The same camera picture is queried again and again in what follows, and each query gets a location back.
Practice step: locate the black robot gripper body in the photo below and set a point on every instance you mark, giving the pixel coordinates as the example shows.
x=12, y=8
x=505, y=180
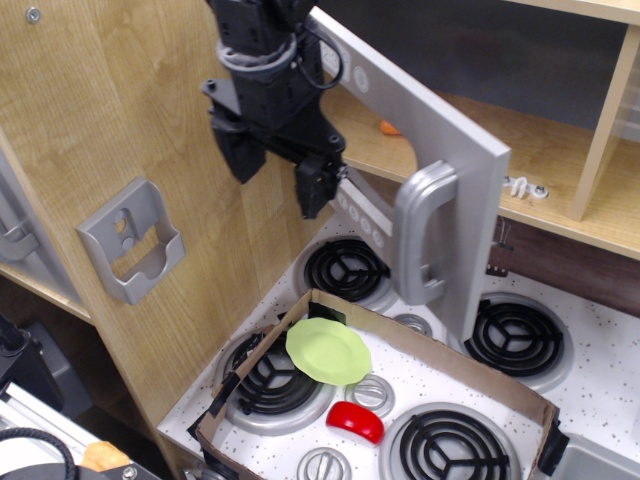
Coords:
x=281, y=112

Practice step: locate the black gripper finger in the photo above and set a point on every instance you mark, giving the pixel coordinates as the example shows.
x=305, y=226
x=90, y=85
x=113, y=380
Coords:
x=242, y=153
x=317, y=180

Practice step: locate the grey toy microwave door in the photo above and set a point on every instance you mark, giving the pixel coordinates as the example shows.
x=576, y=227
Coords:
x=437, y=239

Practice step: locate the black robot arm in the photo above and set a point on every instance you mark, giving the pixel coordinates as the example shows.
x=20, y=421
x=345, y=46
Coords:
x=259, y=38

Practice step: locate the orange toy carrot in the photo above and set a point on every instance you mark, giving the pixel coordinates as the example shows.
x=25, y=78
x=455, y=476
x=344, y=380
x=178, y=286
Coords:
x=388, y=129

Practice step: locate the back left black burner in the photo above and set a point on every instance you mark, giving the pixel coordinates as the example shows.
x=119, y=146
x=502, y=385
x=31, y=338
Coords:
x=348, y=268

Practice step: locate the black burner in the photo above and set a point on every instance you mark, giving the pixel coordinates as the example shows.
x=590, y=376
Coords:
x=519, y=337
x=276, y=398
x=348, y=268
x=446, y=441

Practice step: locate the brown cardboard tray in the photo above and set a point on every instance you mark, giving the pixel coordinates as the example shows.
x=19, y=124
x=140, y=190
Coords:
x=420, y=369

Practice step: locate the light green toy plate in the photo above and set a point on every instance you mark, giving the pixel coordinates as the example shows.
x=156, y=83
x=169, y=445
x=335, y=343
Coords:
x=328, y=351

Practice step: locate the grey middle stove knob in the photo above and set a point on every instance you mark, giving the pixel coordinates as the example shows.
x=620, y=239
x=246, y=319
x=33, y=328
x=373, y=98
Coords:
x=414, y=322

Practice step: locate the grey stove knob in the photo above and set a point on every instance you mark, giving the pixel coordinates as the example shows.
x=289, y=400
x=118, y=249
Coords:
x=324, y=463
x=414, y=322
x=373, y=393

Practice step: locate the hanging toy spatula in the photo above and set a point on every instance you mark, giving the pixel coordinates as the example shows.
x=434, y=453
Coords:
x=500, y=255

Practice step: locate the white door latch clip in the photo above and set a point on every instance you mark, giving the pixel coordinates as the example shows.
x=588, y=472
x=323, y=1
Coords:
x=521, y=187

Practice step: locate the grey centre stove knob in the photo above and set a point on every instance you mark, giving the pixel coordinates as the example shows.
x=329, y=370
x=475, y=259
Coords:
x=373, y=393

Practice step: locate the front left black burner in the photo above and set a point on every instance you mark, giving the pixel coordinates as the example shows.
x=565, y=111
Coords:
x=276, y=398

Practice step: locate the red toy cheese wedge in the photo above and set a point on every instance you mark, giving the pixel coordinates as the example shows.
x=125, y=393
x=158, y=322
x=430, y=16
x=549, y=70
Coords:
x=356, y=420

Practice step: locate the back right black burner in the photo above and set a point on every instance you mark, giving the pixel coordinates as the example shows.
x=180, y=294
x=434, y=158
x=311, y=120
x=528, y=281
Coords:
x=519, y=337

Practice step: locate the grey front stove knob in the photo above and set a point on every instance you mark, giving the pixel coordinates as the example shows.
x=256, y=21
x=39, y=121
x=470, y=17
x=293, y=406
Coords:
x=324, y=463

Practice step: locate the front right black burner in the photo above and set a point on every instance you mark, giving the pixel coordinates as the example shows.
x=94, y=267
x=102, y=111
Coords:
x=446, y=441

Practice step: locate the grey toy sink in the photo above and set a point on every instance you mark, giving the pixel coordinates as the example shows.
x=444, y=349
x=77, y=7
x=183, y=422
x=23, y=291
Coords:
x=585, y=460

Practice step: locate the grey wall phone holder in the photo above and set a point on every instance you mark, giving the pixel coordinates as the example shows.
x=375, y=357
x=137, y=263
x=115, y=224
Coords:
x=122, y=223

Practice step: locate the grey cabinet door handle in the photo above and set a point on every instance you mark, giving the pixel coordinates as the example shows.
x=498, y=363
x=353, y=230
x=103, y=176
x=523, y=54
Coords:
x=17, y=238

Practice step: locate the silver wall screw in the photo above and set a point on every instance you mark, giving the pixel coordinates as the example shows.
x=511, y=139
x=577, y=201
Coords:
x=33, y=15

